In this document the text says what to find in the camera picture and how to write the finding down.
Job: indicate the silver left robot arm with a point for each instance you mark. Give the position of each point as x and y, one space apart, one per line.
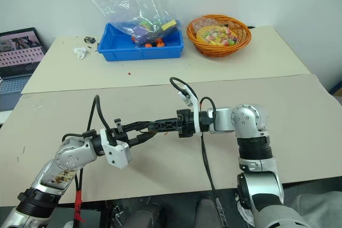
69 156

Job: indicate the pink speckled snack bag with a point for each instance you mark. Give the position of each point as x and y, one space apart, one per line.
204 22

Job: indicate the clear plastic bag of toys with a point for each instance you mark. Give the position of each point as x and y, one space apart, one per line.
133 6

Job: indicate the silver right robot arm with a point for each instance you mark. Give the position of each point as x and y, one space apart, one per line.
248 121

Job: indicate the open laptop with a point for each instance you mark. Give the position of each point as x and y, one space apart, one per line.
20 51

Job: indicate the orange toy pieces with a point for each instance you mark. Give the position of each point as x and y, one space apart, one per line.
156 43

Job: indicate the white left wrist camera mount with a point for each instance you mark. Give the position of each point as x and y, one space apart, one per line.
119 156

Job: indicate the small black object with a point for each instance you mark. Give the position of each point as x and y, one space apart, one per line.
89 39

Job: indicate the blue plastic bin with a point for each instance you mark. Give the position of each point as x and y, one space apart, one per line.
141 53

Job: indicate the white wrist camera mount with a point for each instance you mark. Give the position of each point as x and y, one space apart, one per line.
197 113
119 156

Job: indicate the crumpled white paper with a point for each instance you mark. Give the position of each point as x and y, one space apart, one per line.
80 52

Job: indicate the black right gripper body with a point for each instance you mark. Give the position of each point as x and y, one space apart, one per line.
187 124

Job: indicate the yellow pack of colourful candy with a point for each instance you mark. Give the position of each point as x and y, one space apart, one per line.
216 35

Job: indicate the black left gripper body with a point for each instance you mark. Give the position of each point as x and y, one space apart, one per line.
119 135

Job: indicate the orange wicker basket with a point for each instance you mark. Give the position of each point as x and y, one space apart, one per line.
211 50

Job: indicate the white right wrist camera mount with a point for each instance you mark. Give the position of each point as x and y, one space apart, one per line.
197 113

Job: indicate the grey cloth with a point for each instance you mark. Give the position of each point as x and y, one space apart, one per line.
318 209

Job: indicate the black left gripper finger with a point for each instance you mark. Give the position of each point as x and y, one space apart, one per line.
141 138
135 125

